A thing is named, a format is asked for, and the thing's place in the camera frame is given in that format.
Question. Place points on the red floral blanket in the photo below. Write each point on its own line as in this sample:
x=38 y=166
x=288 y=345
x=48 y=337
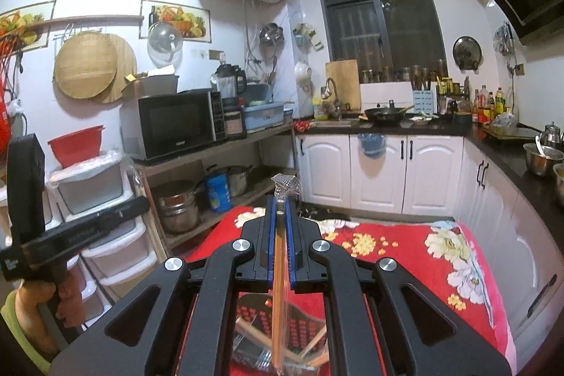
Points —
x=396 y=261

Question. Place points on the steel faucet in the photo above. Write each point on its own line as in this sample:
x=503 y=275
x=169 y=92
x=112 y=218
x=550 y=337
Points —
x=329 y=89

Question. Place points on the round wooden board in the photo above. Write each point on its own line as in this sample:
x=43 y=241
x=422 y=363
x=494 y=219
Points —
x=125 y=67

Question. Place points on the steel kettle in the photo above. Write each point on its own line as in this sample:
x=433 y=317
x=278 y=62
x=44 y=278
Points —
x=551 y=134

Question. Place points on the red plastic basin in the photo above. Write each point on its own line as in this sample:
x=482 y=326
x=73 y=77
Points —
x=75 y=147

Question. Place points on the bunch of chopsticks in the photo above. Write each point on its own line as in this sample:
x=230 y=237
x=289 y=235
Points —
x=255 y=337

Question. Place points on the blue hanging bag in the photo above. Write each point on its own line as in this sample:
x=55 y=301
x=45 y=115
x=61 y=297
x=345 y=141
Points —
x=371 y=143

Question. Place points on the person's left hand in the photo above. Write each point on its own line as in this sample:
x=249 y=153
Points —
x=33 y=305

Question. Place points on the wooden rolling pin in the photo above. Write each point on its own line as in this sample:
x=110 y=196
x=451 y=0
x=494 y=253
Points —
x=88 y=20

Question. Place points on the wooden kitchen shelf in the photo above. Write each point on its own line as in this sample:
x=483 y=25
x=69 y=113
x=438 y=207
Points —
x=246 y=140

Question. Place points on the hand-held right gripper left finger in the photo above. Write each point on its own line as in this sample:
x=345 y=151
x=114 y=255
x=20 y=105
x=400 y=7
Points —
x=275 y=244

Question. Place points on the white kitchen cabinets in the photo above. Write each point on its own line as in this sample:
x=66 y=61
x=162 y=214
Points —
x=432 y=173

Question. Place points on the white ceramic pot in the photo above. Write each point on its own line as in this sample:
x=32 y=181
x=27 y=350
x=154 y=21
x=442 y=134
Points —
x=303 y=73

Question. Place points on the steel steamer pot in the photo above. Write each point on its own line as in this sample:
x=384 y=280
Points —
x=176 y=206

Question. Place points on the dark pot lid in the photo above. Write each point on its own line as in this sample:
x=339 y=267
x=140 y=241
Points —
x=467 y=53

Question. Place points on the round bamboo tray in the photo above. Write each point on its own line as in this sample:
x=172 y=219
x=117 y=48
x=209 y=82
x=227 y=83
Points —
x=83 y=65

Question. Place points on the red dishcloth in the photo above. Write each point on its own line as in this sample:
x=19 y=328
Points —
x=303 y=125

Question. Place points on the blue plastic canister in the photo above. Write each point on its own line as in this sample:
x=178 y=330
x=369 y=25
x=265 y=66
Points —
x=218 y=193

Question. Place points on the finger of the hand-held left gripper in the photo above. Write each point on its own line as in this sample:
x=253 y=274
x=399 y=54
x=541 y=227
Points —
x=127 y=211

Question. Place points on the black wok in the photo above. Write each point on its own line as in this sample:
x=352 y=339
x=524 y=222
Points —
x=383 y=115

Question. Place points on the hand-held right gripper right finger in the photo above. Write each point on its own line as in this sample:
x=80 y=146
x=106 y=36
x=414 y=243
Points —
x=288 y=244

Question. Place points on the blue knife block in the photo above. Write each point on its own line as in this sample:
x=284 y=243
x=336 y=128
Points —
x=424 y=100

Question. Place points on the metal tray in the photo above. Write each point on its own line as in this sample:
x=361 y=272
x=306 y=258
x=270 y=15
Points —
x=506 y=133

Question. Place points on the person's left forearm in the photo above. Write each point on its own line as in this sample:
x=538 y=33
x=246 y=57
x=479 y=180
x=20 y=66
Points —
x=13 y=336

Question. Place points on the dark framed window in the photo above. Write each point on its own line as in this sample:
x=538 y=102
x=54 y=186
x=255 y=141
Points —
x=396 y=6

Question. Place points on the hanging kitchen utensils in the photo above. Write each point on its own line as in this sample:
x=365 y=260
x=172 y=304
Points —
x=503 y=39

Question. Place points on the hanging wall packets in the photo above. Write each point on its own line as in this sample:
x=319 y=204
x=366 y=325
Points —
x=308 y=37

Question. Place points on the glass pot lid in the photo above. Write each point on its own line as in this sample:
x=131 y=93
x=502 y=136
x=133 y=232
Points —
x=165 y=43

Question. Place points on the row of glass jars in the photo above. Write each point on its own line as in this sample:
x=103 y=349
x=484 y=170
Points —
x=396 y=73

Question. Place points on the wooden cutting board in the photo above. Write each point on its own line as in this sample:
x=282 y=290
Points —
x=343 y=81

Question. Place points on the spice jar rack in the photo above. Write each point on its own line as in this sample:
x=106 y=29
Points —
x=451 y=96

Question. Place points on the white plastic drawer unit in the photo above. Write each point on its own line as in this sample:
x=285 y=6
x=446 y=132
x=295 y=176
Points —
x=101 y=191

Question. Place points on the small steel pot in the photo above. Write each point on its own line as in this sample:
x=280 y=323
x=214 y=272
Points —
x=240 y=181

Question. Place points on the wall socket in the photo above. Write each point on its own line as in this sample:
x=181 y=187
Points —
x=517 y=69
x=216 y=55

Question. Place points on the yellow dish soap bottle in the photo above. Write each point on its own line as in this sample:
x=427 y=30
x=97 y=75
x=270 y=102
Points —
x=317 y=109

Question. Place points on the black kitchen appliance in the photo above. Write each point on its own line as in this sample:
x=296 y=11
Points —
x=234 y=118

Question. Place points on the group of condiment bottles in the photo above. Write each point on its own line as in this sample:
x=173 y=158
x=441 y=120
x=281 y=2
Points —
x=489 y=105

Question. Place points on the grey metal pot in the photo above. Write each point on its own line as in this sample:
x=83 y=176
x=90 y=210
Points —
x=154 y=84

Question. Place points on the grey perforated utensil holder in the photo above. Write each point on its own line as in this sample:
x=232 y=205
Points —
x=304 y=325

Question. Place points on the blue dish rack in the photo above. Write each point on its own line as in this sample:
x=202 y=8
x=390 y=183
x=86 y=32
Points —
x=266 y=114

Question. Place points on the black microwave oven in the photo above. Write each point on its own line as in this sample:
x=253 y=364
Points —
x=172 y=125

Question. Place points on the plastic-wrapped chopstick pair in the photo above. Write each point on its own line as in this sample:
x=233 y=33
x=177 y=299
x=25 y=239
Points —
x=278 y=270

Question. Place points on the hanging steel bowls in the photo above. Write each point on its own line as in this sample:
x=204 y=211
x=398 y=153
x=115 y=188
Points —
x=271 y=33

